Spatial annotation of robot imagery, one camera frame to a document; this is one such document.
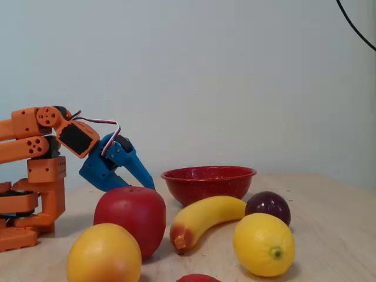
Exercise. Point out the yellow toy banana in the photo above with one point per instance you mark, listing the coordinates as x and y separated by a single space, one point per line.
205 214

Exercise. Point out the red toy strawberry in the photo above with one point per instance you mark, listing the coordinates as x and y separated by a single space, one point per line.
196 278

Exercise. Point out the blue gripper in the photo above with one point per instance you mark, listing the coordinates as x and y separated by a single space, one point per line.
98 170

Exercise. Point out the red toy apple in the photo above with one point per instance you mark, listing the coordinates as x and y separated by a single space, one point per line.
129 214

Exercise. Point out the red speckled bowl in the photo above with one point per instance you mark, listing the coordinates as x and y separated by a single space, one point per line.
205 185

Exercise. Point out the orange robot base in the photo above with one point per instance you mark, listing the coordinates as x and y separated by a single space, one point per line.
47 199

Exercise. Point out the yellow toy lemon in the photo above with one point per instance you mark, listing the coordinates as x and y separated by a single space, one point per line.
261 243

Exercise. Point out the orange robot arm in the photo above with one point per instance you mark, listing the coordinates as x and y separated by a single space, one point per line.
26 123

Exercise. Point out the dark purple toy plum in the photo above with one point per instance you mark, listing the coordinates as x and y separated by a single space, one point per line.
268 205

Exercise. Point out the orange yellow toy peach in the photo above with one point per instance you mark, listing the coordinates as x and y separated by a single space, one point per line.
102 255

